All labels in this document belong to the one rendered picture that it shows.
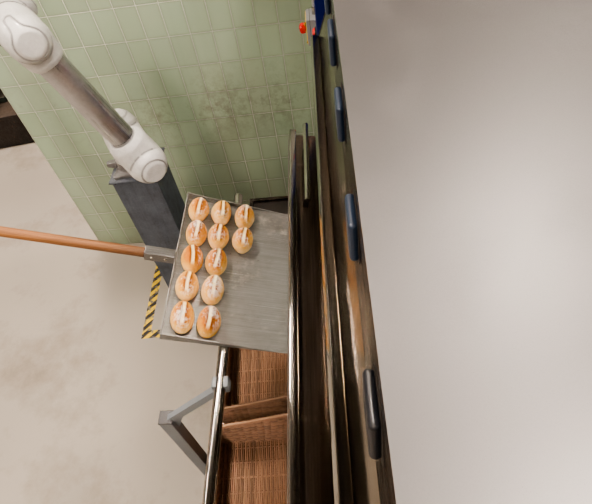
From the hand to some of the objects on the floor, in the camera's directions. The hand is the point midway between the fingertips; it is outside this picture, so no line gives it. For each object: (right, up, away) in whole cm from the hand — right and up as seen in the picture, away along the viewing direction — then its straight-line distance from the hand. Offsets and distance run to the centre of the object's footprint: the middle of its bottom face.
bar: (+114, -117, +95) cm, 189 cm away
